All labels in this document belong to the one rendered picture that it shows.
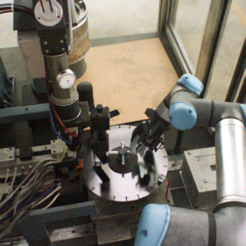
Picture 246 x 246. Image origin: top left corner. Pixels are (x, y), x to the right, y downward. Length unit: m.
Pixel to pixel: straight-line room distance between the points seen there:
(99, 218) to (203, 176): 0.41
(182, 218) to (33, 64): 0.54
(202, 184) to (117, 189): 0.31
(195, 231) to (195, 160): 0.68
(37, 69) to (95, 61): 1.01
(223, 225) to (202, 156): 0.69
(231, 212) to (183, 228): 0.11
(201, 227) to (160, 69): 1.32
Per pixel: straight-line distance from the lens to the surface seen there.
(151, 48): 2.05
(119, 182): 1.22
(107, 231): 1.28
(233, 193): 0.79
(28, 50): 0.93
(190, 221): 0.70
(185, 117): 0.95
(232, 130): 0.92
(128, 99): 1.74
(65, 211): 1.14
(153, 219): 0.69
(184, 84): 1.04
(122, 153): 1.22
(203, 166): 1.35
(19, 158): 1.44
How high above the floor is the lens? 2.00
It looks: 50 degrees down
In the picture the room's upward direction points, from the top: straight up
